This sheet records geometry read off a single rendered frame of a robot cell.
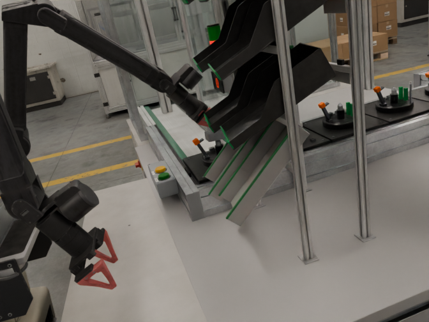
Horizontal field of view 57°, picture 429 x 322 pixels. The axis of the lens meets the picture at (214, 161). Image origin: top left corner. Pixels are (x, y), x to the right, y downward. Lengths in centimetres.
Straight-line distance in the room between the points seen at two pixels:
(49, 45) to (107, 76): 308
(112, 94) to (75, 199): 585
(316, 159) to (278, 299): 60
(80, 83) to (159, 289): 858
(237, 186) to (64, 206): 46
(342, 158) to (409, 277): 57
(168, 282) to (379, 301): 51
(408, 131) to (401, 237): 57
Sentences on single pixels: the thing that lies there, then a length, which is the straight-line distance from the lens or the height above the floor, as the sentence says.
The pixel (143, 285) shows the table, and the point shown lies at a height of 86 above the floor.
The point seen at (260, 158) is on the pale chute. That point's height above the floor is 110.
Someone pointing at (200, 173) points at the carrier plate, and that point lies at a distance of 137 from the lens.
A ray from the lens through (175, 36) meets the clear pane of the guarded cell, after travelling 268.
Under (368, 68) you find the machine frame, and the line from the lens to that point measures 242.
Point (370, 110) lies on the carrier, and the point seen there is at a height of 97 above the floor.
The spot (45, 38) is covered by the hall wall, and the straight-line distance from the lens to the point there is 949.
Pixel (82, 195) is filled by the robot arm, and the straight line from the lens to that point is 84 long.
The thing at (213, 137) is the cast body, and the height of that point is 107.
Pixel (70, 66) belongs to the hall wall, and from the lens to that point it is 947.
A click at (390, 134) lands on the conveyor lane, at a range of 157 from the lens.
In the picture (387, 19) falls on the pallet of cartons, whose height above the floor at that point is 47.
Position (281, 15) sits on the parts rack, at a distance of 85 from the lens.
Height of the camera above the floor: 152
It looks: 22 degrees down
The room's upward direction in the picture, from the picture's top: 12 degrees counter-clockwise
